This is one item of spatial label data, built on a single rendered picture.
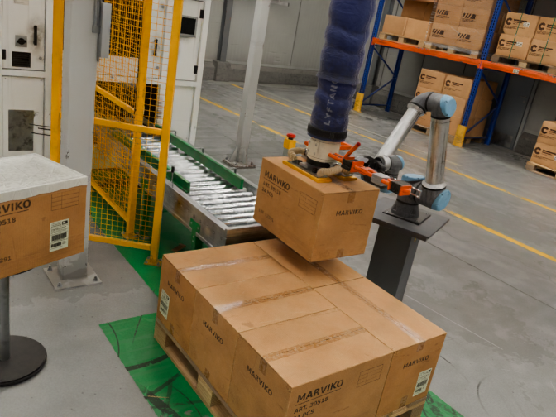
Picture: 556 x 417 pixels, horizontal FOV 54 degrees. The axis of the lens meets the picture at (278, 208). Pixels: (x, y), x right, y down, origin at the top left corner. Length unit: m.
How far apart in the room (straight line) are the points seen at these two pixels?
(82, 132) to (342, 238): 1.68
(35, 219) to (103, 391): 0.93
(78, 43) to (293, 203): 1.51
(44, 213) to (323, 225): 1.36
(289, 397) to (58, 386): 1.26
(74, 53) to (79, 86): 0.19
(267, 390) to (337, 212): 1.02
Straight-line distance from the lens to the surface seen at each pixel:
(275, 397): 2.36
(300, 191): 2.94
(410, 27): 11.86
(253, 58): 6.48
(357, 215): 3.00
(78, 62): 3.40
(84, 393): 2.97
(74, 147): 3.51
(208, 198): 3.97
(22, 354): 3.19
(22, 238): 2.63
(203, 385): 2.89
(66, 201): 2.70
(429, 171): 3.49
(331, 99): 2.95
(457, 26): 11.15
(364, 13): 2.92
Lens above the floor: 1.92
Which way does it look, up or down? 20 degrees down
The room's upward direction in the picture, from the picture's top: 10 degrees clockwise
